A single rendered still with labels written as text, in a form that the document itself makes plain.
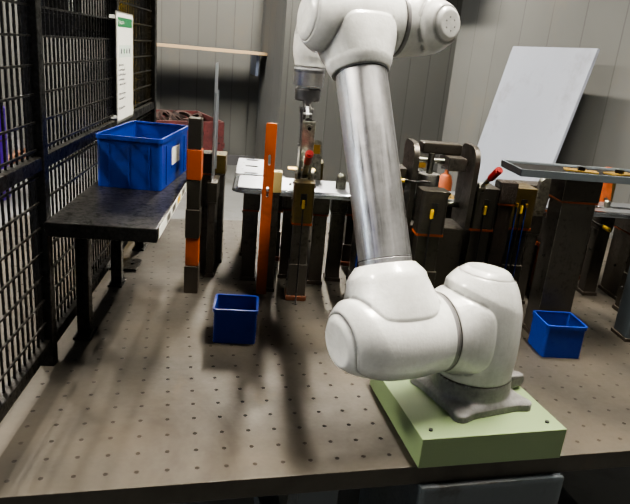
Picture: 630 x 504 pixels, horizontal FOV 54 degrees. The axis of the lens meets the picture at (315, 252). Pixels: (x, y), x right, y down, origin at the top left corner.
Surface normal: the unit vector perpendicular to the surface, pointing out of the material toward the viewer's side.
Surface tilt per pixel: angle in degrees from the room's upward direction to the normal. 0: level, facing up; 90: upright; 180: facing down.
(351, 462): 0
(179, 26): 90
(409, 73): 90
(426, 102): 90
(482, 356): 93
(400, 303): 58
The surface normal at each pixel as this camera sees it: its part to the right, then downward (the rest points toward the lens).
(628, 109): -0.97, -0.01
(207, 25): 0.22, 0.33
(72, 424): 0.09, -0.95
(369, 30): 0.37, -0.05
